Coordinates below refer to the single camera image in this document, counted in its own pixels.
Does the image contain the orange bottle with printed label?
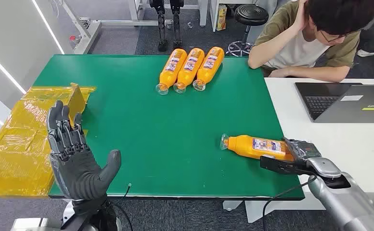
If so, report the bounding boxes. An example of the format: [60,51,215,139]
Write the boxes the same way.
[192,46,225,92]
[173,48,205,94]
[155,48,188,96]
[220,134,295,162]

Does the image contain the person in dark trousers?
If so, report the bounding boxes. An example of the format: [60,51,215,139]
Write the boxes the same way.
[356,0,374,58]

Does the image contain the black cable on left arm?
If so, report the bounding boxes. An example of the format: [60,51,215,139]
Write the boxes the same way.
[110,183,134,231]

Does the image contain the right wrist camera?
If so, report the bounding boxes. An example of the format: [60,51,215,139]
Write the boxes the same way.
[259,155,309,176]

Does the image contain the black robot leg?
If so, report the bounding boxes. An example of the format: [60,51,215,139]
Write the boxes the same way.
[149,0,169,52]
[169,0,185,49]

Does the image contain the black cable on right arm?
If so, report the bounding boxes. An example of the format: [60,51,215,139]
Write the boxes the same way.
[262,173,318,231]

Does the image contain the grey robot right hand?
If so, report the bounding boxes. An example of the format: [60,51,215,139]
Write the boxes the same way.
[284,138,322,164]

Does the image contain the grey open laptop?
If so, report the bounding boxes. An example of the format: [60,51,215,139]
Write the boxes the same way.
[294,82,374,124]

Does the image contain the yellow film-wrapped cardboard box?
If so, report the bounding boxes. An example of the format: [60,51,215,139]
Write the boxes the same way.
[0,83,97,198]

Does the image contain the yellow carton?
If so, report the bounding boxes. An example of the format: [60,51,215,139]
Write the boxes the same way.
[216,4,228,32]

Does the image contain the white metal stand frame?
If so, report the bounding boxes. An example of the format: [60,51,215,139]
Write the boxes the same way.
[56,0,210,55]

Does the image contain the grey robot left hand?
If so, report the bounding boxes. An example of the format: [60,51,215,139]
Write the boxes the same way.
[46,100,122,202]

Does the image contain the green table mat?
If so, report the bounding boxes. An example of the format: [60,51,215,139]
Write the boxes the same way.
[33,54,305,201]

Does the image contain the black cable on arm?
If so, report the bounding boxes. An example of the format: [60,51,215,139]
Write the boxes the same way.
[262,173,318,231]
[110,183,134,231]

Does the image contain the black round stool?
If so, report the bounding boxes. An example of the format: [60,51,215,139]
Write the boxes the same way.
[226,4,270,57]

